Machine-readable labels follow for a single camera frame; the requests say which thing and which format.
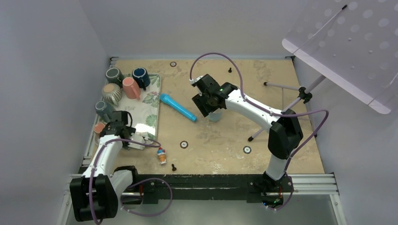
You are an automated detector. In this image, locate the blue plastic flashlight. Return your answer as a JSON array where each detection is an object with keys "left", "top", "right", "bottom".
[{"left": 160, "top": 93, "right": 197, "bottom": 122}]

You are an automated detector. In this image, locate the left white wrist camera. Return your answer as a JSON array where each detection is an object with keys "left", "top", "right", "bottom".
[{"left": 128, "top": 134, "right": 152, "bottom": 150}]

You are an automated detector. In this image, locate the grey-blue mug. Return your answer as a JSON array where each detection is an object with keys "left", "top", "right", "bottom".
[{"left": 95, "top": 101, "right": 115, "bottom": 123}]

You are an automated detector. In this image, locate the floral serving tray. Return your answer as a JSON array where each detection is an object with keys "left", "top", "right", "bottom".
[{"left": 115, "top": 73, "right": 161, "bottom": 140}]

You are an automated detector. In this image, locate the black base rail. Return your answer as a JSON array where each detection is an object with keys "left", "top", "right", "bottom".
[{"left": 122, "top": 174, "right": 294, "bottom": 207}]

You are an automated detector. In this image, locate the white tripod stand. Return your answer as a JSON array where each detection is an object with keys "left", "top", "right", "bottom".
[{"left": 247, "top": 76, "right": 327, "bottom": 142}]

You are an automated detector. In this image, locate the dark grey-green mug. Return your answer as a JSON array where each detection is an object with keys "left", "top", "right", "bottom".
[{"left": 105, "top": 67, "right": 124, "bottom": 88}]

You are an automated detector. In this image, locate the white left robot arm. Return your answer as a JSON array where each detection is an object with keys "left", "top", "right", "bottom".
[{"left": 69, "top": 111, "right": 140, "bottom": 224}]

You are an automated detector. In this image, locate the perforated white lamp panel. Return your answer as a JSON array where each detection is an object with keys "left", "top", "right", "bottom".
[{"left": 282, "top": 0, "right": 398, "bottom": 114}]

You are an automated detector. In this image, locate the striped ribbed mug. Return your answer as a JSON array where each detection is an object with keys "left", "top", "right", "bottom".
[{"left": 102, "top": 83, "right": 122, "bottom": 106}]

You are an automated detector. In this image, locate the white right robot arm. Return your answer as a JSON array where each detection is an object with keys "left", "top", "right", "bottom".
[{"left": 190, "top": 74, "right": 303, "bottom": 191}]

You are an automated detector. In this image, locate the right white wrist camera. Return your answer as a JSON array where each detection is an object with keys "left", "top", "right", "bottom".
[{"left": 190, "top": 76, "right": 202, "bottom": 87}]

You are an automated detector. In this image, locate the orange mug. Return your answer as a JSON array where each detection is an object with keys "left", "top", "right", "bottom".
[{"left": 93, "top": 122, "right": 105, "bottom": 137}]

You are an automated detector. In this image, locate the navy blue mug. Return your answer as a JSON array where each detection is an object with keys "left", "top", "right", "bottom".
[{"left": 132, "top": 67, "right": 151, "bottom": 91}]

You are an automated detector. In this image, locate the light blue mug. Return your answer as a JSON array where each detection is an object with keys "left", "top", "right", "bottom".
[{"left": 207, "top": 110, "right": 222, "bottom": 122}]

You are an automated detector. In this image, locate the ice cream cone toy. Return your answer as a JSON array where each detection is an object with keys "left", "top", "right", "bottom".
[{"left": 157, "top": 147, "right": 167, "bottom": 165}]

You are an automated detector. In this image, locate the pink mug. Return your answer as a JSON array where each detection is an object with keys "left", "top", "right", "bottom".
[{"left": 122, "top": 77, "right": 141, "bottom": 100}]

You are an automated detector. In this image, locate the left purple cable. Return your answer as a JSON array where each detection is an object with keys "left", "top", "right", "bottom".
[{"left": 88, "top": 138, "right": 174, "bottom": 225}]

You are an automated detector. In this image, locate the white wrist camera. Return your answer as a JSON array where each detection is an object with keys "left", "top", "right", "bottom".
[
  {"left": 190, "top": 76, "right": 202, "bottom": 87},
  {"left": 128, "top": 134, "right": 152, "bottom": 150}
]

